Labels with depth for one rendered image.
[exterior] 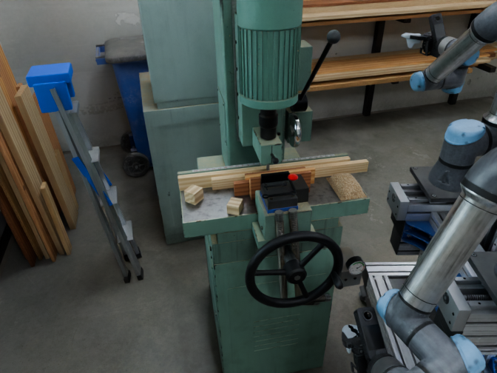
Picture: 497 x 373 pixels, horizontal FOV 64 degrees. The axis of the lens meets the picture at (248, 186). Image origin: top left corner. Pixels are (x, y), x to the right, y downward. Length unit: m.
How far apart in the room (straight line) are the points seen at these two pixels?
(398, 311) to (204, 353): 1.22
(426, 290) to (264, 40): 0.71
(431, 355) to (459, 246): 0.22
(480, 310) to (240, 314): 0.77
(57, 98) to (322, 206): 1.14
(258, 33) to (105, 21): 2.42
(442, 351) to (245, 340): 0.92
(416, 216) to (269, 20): 0.94
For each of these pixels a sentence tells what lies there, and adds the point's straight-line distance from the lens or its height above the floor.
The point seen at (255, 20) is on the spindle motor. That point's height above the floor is 1.44.
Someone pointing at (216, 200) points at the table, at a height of 0.90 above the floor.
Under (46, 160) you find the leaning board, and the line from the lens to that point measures 2.58.
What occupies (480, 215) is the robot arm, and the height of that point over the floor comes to 1.19.
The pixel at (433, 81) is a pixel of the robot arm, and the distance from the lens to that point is 1.69.
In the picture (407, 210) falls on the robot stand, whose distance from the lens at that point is 1.61.
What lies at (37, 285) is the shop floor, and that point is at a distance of 2.54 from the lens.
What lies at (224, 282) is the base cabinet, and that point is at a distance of 1.40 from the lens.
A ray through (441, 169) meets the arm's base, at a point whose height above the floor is 0.89.
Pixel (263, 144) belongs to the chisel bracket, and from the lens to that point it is 1.24.
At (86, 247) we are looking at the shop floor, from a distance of 2.67.
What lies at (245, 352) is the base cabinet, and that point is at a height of 0.21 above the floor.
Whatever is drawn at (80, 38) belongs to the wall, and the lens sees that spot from 3.47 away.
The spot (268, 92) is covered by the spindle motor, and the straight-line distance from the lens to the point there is 1.14.
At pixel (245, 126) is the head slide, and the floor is 1.08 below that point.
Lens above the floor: 1.64
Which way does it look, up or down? 34 degrees down
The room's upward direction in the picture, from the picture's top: 1 degrees counter-clockwise
